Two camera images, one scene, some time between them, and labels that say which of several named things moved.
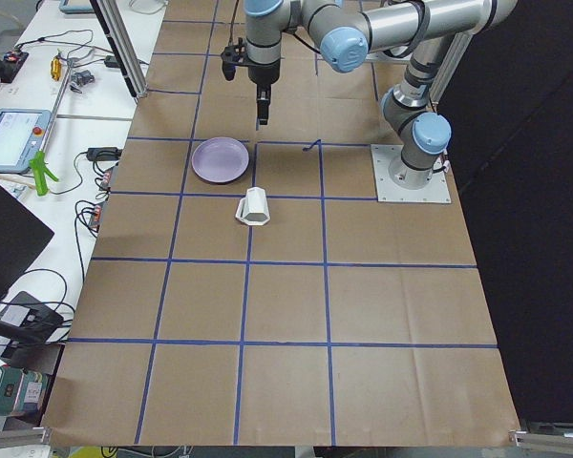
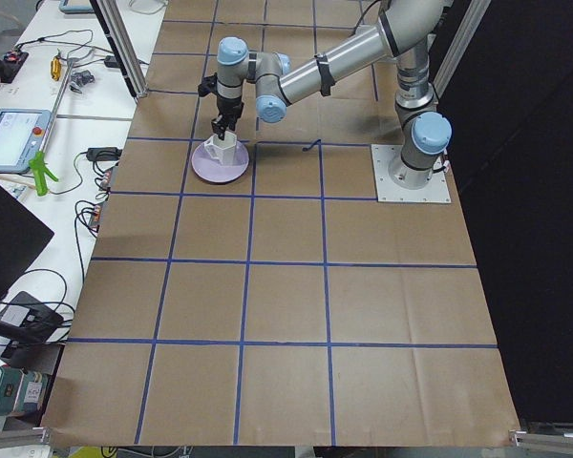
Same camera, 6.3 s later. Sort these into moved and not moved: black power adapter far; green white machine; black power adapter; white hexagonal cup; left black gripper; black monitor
Moved: left black gripper; white hexagonal cup
Not moved: black monitor; green white machine; black power adapter; black power adapter far
